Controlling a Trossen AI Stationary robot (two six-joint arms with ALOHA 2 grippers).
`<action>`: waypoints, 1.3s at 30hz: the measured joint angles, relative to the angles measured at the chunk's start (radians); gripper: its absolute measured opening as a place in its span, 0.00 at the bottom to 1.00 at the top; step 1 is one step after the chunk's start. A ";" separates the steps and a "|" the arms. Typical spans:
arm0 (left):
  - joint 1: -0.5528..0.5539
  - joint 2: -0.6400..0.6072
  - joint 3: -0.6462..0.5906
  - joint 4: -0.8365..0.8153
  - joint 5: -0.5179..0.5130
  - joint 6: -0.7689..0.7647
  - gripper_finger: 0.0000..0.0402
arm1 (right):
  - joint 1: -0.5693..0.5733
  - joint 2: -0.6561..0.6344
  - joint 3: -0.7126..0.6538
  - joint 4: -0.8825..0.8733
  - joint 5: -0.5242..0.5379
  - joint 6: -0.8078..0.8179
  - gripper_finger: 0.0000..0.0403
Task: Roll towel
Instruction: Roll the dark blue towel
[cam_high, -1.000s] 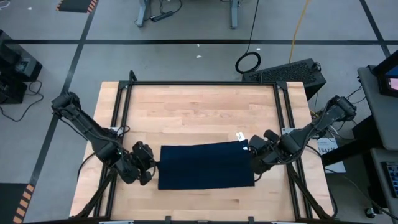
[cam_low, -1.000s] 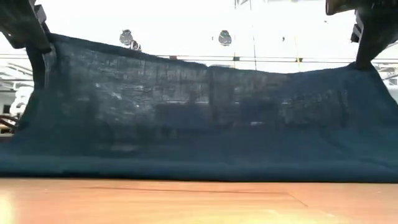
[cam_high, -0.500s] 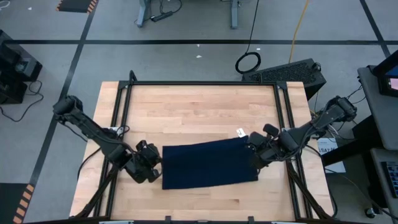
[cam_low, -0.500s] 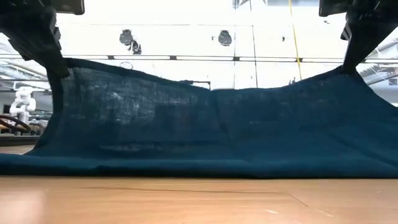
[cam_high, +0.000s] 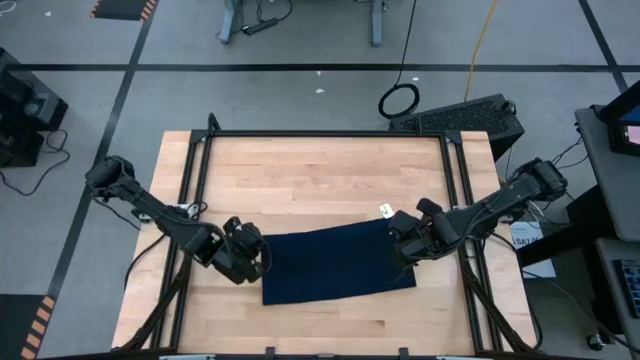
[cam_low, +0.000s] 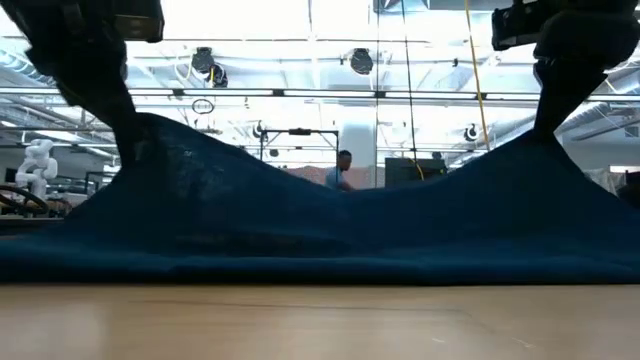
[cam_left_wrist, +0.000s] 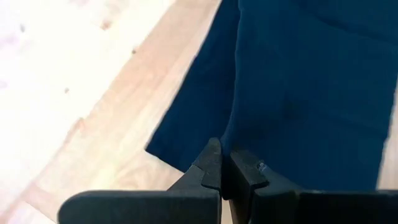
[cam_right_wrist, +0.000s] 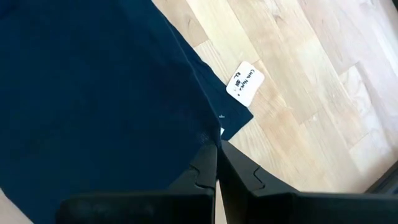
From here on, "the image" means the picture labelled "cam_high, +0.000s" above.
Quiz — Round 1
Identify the black aluminium table frame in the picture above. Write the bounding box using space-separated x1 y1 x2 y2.
119 112 544 360

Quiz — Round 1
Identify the black coiled floor cable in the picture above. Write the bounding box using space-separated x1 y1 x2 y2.
377 0 421 120

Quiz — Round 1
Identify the black power strip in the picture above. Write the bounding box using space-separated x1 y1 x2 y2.
241 17 280 37

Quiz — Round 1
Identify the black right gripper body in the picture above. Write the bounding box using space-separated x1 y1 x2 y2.
388 209 442 269

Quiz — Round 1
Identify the yellow floor cable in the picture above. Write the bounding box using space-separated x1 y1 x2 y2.
463 0 499 104

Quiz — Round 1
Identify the grey low table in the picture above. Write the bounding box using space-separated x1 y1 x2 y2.
594 237 640 351

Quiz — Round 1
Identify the black keyboard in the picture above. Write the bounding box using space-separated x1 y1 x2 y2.
612 258 640 320

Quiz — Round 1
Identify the black computer tower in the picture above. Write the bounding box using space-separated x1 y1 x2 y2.
388 93 526 162

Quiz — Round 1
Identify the navy blue towel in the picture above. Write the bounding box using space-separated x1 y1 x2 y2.
260 203 418 306

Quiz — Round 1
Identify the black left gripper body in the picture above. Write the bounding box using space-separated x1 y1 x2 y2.
211 215 267 286

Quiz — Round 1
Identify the black orange striped floor mat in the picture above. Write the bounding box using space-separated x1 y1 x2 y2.
89 0 160 22
0 293 57 360

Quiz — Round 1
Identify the grey side table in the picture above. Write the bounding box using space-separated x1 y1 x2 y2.
574 104 640 242

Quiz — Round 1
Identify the grey desk leg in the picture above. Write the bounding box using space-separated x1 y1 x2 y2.
218 0 241 45
369 0 385 48

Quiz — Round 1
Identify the black monitor with lit screen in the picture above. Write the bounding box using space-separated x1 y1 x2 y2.
599 79 640 157

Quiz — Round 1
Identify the black loose floor cable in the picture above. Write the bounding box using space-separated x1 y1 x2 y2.
0 128 71 197

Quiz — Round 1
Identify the black equipment stack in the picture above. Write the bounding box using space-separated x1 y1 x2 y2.
0 47 70 169

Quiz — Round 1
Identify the white printed paper sheet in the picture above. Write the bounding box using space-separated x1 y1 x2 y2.
509 221 557 280

